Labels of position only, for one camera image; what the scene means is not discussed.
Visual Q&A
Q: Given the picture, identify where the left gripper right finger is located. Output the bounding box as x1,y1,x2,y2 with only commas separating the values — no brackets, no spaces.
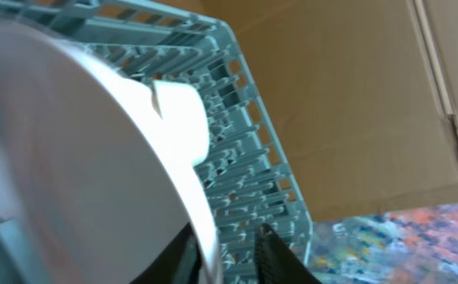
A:
254,223,322,284

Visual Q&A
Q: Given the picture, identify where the colourful patterned floor mat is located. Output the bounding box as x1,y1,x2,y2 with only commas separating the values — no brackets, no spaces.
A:
307,204,458,283

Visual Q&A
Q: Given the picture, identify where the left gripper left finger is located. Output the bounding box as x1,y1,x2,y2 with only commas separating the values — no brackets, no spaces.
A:
130,223,202,284

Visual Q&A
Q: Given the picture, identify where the white plate with food scraps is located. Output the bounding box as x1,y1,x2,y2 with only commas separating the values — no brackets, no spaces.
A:
0,20,223,283

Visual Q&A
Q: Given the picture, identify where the pale green bowl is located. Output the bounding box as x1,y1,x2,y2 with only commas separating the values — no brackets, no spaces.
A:
153,80,210,166

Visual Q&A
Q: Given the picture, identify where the cardboard wall panel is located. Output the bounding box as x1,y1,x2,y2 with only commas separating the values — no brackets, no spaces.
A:
174,0,458,221

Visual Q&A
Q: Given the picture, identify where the grey dishwasher rack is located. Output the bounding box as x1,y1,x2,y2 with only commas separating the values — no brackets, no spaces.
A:
0,0,312,283

